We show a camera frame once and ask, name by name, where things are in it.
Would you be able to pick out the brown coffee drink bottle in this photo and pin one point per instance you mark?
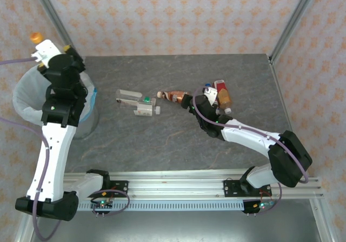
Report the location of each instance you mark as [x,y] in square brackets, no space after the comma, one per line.
[173,95]

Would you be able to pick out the red and gold label bottle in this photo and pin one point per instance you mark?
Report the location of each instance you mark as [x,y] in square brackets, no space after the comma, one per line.
[224,97]

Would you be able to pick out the blue label Pepsi bottle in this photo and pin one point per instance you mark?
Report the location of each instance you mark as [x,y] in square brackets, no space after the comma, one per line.
[207,85]

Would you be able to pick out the clear bottle white label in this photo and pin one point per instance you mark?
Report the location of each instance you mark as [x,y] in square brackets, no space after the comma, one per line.
[144,111]

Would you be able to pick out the clear bottle green cap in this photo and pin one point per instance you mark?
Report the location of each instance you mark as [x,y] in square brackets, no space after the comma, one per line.
[129,93]

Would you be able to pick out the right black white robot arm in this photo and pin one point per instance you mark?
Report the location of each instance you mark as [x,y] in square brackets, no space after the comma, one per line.
[289,160]

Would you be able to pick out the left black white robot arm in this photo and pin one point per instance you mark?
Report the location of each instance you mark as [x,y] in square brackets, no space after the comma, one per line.
[54,150]

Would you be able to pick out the bin with white plastic liner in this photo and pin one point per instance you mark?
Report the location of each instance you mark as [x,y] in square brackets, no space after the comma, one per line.
[29,106]

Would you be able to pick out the right controller circuit board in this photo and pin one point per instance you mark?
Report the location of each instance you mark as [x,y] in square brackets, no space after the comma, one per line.
[263,205]

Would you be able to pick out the controller circuit board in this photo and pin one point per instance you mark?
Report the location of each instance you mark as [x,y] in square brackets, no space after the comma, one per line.
[263,205]
[102,204]

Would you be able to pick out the grey metal sheet panel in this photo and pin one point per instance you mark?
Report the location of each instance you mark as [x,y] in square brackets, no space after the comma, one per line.
[175,225]

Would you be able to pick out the left controller circuit board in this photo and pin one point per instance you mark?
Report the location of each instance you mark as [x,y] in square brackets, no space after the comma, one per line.
[102,204]

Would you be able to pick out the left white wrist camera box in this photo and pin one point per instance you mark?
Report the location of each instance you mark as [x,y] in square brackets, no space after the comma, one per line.
[46,51]

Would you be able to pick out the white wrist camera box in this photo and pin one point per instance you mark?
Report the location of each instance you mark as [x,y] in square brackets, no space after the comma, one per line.
[211,94]
[46,51]

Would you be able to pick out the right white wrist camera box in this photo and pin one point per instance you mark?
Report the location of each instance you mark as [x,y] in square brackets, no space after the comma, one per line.
[211,94]

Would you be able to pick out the aluminium frame post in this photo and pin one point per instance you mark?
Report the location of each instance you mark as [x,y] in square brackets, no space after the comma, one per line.
[51,12]
[294,20]

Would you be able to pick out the aluminium table side rail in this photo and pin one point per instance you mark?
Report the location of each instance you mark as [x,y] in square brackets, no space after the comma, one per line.
[281,101]

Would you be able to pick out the right black mount plate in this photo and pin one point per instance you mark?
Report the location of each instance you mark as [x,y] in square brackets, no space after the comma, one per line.
[232,188]

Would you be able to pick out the black mount plate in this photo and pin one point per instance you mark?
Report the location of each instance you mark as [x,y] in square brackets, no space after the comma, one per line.
[232,188]
[119,188]

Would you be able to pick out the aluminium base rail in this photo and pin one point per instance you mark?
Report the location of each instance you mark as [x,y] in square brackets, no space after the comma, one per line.
[175,186]

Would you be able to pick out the left black mount plate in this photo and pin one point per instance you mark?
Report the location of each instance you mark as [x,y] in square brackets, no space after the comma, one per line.
[119,188]

